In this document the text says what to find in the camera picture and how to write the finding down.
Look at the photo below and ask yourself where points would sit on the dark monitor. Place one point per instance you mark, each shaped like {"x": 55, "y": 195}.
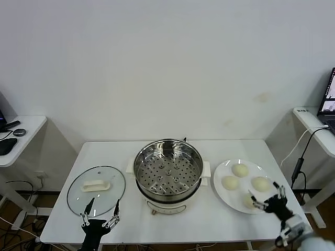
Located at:
{"x": 6, "y": 107}

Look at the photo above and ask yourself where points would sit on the white steamed baozi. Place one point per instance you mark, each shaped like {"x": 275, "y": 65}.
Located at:
{"x": 247, "y": 202}
{"x": 260, "y": 183}
{"x": 240, "y": 170}
{"x": 230, "y": 182}

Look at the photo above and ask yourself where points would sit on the white wall socket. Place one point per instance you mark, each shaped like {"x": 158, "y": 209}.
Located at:
{"x": 42, "y": 174}

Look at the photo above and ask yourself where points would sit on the black computer mouse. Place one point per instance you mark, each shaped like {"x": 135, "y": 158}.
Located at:
{"x": 7, "y": 146}

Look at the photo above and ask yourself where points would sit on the white round plate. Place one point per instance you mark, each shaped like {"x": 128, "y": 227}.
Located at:
{"x": 225, "y": 198}

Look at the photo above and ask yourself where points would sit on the open black laptop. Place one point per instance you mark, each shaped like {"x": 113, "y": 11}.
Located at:
{"x": 327, "y": 115}

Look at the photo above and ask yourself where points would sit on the white desk holding laptop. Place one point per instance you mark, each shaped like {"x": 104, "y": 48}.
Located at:
{"x": 322, "y": 141}

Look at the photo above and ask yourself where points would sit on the round black puck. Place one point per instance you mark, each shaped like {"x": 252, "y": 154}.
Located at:
{"x": 19, "y": 131}

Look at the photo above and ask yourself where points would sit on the perforated steel steamer basket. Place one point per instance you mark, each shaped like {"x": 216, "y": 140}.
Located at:
{"x": 167, "y": 180}

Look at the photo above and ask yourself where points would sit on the white electric cooking pot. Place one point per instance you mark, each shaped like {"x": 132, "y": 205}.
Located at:
{"x": 167, "y": 206}

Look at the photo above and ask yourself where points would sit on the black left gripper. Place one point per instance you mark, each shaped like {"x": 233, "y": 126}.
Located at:
{"x": 93, "y": 228}

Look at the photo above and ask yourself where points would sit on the black remote stick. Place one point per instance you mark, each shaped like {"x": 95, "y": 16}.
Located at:
{"x": 12, "y": 124}

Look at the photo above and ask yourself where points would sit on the white desk holding mouse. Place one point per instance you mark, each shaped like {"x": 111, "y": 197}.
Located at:
{"x": 28, "y": 130}

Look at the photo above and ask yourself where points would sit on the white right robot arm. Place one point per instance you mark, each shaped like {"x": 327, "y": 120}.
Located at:
{"x": 314, "y": 243}

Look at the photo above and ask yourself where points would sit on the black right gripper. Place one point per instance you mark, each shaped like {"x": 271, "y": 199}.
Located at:
{"x": 276, "y": 206}

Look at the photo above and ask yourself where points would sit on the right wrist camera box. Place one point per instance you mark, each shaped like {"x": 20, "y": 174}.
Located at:
{"x": 286, "y": 234}

